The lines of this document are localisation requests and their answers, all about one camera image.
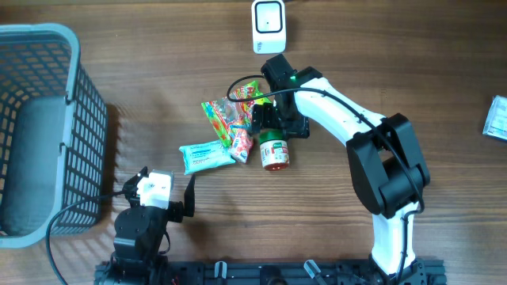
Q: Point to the Kleenex tissue pack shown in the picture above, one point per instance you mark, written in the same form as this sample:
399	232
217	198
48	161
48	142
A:
241	145

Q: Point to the white barcode scanner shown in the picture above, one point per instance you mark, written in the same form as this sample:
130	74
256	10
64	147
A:
268	26

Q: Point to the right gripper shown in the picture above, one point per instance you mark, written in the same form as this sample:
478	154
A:
299	126

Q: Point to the white paper box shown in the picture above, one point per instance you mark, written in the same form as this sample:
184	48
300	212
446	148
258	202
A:
496	120

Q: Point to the green lid spice jar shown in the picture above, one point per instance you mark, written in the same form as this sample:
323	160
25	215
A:
274	150

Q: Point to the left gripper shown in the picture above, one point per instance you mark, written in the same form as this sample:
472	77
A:
177	210

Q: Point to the grey plastic basket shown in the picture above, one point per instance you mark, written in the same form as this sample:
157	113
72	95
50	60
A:
54	126

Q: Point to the teal wet wipes pack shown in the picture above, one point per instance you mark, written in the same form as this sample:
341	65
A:
209	155

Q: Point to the Haribo candy bag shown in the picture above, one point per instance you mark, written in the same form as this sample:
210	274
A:
228	117

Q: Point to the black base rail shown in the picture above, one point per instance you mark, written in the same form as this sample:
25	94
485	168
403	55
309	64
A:
309	272

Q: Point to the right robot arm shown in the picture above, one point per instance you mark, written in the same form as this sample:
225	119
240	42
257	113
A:
386	165

